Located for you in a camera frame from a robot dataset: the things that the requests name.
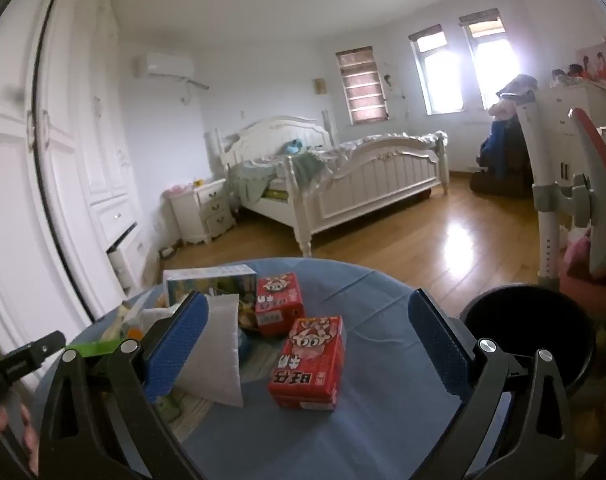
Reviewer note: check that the crumpled white paper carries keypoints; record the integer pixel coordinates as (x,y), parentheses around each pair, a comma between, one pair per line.
(143,317)

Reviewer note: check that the white bed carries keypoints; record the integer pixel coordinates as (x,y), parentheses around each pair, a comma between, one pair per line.
(373,180)

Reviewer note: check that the person's left hand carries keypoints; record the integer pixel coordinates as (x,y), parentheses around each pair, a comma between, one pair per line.
(27,440)

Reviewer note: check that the red and grey chair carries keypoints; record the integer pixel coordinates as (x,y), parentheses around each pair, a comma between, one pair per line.
(603,195)

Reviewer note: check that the white wardrobe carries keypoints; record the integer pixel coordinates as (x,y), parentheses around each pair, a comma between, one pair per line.
(58,185)

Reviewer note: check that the window with striped blind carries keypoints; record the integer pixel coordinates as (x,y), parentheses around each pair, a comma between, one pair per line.
(362,85)

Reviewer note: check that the blue tablecloth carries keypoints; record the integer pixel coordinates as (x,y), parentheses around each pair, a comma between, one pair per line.
(383,410)

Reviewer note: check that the white plastic packet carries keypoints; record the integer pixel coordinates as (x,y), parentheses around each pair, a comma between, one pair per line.
(215,355)

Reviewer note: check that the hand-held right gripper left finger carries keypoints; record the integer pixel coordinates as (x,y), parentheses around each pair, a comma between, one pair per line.
(178,345)

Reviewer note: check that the white dresser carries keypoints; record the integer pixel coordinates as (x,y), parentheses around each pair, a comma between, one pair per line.
(578,105)

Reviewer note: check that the green wrapper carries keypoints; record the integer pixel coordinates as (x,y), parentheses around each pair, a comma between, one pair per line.
(98,347)

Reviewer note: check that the red and olive clothing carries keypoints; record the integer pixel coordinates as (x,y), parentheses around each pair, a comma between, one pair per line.
(590,285)

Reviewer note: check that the blue and white box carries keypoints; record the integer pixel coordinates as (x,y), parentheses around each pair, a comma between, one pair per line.
(203,280)

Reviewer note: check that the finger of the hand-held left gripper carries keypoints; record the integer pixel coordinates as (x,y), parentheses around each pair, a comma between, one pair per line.
(38,347)

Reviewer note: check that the dark pile of clothes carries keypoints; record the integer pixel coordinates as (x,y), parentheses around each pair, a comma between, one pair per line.
(503,160)

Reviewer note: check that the small wall picture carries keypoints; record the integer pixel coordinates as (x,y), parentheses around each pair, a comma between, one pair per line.
(320,86)

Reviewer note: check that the green blanket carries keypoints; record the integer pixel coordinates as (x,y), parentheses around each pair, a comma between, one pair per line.
(253,177)

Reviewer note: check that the black trash bin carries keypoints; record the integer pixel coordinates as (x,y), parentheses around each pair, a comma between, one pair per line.
(523,320)

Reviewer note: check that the blue plush toy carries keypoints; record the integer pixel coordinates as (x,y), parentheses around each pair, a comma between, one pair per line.
(293,146)

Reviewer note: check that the white nightstand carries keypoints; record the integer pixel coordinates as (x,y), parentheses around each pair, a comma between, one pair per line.
(208,210)

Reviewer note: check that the bright window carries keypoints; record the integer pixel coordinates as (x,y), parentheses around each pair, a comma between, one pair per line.
(493,65)
(440,75)

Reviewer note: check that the wall poster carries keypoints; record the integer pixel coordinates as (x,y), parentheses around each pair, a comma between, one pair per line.
(595,62)

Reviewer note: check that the white air conditioner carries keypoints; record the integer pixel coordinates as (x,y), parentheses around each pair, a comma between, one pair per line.
(165,65)

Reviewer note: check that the large red drink carton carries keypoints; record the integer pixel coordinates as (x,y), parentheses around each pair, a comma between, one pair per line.
(308,360)

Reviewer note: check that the colourful snack wrappers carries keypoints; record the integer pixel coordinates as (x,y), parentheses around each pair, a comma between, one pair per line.
(245,316)

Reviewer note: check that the small red drink carton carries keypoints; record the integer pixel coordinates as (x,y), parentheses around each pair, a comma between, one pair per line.
(278,300)

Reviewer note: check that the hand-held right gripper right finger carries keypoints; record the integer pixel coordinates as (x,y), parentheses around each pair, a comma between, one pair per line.
(440,345)

